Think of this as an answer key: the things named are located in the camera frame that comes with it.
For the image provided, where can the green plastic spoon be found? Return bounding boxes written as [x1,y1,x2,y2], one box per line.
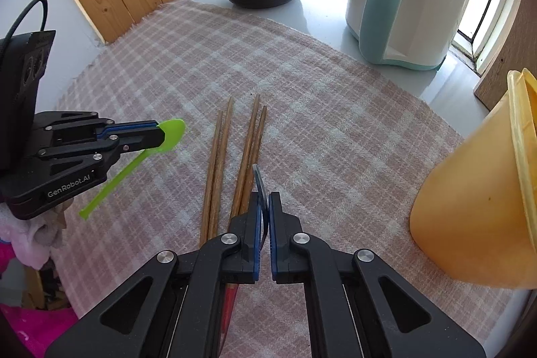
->
[79,119,186,221]

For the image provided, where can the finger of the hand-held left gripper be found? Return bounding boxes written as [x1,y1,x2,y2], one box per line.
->
[38,127,165,174]
[34,111,159,141]

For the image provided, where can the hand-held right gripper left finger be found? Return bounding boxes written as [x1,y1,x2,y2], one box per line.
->
[44,191,263,358]

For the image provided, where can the large light wood board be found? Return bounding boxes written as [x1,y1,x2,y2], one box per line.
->
[473,0,537,111]

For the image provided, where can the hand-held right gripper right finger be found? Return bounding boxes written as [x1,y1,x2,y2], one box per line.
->
[268,191,487,358]

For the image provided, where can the white teal cooking pot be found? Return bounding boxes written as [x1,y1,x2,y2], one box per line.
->
[345,0,473,72]

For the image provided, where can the person's left hand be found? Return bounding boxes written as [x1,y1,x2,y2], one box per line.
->
[0,201,68,270]

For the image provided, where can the yellow plastic container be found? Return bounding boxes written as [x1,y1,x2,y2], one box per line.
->
[409,68,537,291]

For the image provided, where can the pink plaid cloth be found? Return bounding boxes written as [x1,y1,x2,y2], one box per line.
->
[42,0,517,358]

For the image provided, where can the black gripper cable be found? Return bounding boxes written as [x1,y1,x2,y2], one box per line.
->
[0,0,48,57]

